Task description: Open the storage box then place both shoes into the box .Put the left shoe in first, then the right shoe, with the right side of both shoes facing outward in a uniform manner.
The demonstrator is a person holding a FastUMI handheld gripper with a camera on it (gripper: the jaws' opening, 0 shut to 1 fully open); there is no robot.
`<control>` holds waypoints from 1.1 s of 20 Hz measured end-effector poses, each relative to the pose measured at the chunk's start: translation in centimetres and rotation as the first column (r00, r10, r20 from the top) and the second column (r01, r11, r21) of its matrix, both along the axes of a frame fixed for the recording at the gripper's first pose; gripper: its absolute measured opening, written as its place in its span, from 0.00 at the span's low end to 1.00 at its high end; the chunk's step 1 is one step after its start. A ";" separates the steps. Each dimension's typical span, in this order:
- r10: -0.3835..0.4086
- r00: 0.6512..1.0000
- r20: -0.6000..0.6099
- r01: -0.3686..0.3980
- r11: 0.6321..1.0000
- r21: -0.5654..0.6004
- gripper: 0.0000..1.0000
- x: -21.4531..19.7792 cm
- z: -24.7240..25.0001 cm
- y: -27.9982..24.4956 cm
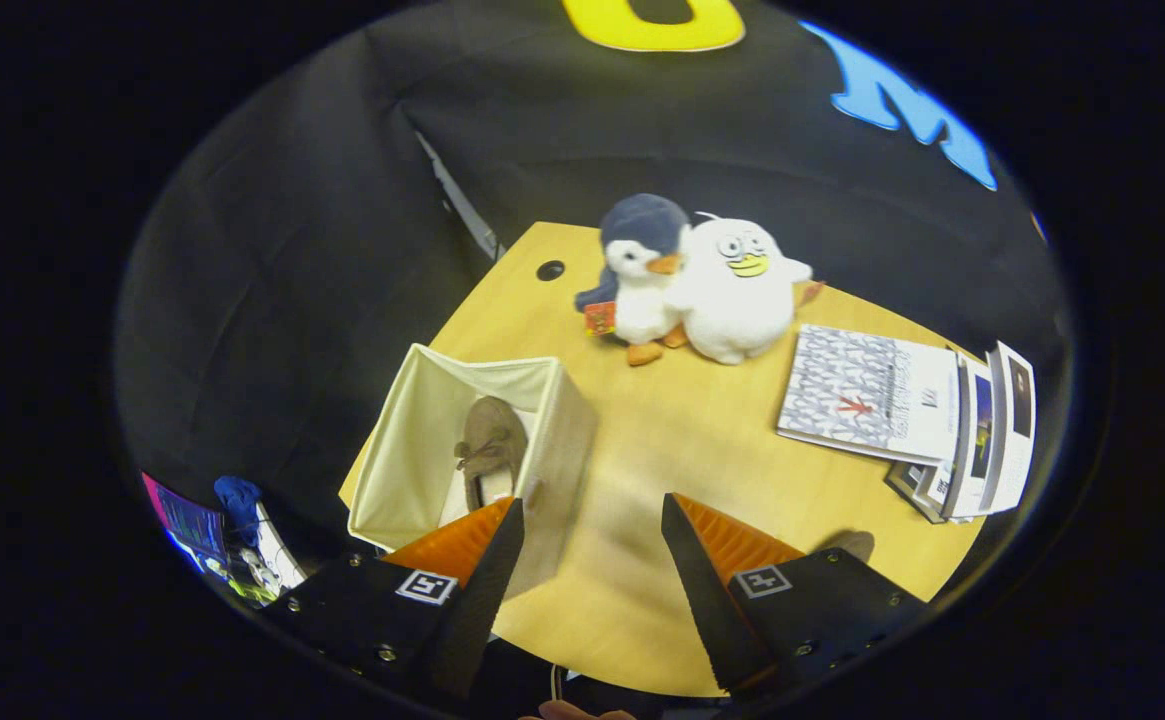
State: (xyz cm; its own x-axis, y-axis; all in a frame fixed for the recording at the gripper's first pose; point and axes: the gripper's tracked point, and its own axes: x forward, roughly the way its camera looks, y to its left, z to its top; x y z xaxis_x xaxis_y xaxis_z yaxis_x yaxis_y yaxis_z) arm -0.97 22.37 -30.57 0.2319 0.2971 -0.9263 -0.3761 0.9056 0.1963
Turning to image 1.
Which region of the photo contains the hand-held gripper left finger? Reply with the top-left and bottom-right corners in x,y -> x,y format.
272,498 -> 526,701

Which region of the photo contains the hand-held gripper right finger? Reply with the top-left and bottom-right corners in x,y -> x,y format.
660,492 -> 928,698

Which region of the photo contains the brown slipper shoe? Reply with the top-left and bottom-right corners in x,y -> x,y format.
454,396 -> 531,517

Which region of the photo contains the beige fabric storage box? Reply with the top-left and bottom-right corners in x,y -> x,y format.
347,343 -> 600,601

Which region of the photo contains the grey leaflet under brochures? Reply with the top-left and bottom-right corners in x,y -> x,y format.
885,460 -> 949,525

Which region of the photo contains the blue cloth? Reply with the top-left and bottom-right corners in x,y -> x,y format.
214,476 -> 264,547

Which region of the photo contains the computer monitor screen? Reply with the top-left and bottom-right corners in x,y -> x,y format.
142,472 -> 229,577

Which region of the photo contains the white brochure blue photo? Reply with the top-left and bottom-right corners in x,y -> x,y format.
940,352 -> 996,522

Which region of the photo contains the white plush duck toy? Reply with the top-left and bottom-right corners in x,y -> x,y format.
664,213 -> 826,366

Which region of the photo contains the blue white plush penguin toy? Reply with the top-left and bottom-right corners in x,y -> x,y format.
574,193 -> 692,367

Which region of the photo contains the white brochure dark photo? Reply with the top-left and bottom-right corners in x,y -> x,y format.
982,341 -> 1039,517

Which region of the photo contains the black backdrop cloth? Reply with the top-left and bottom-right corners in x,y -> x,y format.
114,0 -> 1073,563

